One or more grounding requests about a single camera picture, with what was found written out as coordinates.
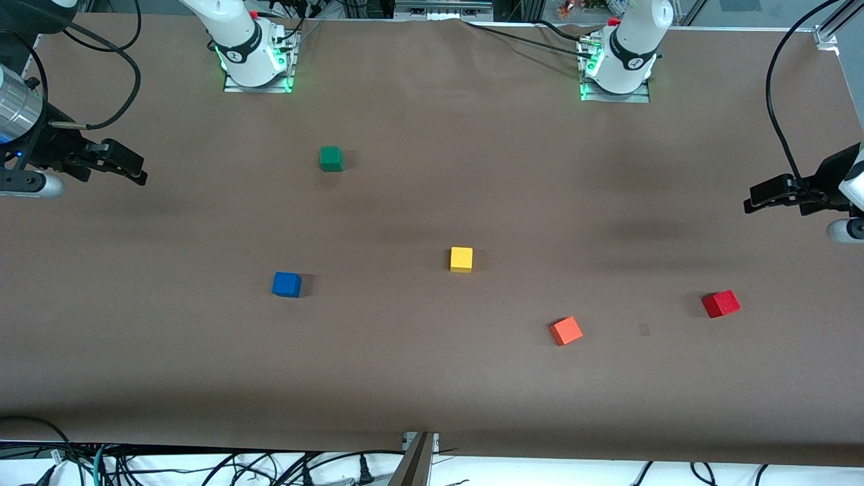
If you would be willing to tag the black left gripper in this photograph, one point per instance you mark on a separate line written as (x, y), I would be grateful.
(827, 178)

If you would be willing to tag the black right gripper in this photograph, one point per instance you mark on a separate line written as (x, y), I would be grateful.
(54, 150)

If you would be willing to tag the red wooden block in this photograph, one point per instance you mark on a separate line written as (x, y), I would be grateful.
(721, 304)

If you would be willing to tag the blue wooden block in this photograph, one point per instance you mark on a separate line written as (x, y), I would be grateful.
(287, 284)

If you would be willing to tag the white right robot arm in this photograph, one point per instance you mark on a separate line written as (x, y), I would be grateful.
(243, 40)

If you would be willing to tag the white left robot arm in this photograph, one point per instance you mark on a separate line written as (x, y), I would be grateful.
(628, 47)

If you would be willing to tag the green wooden block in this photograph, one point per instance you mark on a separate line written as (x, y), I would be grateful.
(331, 158)

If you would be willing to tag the orange wooden block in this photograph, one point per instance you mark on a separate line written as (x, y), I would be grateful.
(565, 331)

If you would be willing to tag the yellow wooden block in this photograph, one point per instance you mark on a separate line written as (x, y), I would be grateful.
(462, 259)

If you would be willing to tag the brown paper table cover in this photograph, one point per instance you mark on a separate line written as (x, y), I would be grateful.
(432, 378)

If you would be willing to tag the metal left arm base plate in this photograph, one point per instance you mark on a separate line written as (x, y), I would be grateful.
(617, 96)

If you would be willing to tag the aluminium frame profile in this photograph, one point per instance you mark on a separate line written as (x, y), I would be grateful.
(837, 23)

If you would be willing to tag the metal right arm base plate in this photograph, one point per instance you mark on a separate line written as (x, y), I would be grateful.
(291, 71)

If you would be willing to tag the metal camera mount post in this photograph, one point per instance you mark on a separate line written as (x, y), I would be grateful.
(415, 466)

